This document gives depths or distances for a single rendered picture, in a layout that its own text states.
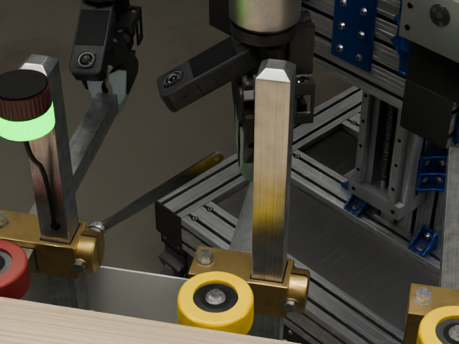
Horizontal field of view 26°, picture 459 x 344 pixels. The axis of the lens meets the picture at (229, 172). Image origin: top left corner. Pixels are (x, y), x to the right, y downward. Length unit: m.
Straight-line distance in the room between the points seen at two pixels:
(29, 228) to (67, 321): 0.19
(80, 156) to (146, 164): 1.40
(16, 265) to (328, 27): 0.86
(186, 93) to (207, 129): 1.78
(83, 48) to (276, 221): 0.41
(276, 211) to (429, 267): 1.08
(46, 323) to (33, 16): 2.48
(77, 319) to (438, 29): 0.69
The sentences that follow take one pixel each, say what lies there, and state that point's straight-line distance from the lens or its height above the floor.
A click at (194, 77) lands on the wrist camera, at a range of 1.05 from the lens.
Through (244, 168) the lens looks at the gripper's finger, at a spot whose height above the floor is 0.95.
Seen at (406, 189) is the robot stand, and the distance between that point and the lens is 2.01.
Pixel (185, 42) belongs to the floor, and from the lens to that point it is 3.24.
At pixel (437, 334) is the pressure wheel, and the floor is 0.90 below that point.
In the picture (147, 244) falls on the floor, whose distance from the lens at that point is 2.46.
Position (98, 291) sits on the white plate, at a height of 0.76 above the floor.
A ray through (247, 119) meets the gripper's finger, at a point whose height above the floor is 1.04.
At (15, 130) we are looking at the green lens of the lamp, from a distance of 1.01.
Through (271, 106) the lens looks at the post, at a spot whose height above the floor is 1.09.
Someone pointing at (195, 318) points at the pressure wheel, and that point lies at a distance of 1.02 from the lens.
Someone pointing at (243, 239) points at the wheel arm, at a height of 0.85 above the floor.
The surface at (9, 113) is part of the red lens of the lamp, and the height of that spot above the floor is 1.09.
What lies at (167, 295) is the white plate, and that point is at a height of 0.77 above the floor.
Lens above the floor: 1.65
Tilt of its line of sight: 38 degrees down
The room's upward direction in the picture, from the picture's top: straight up
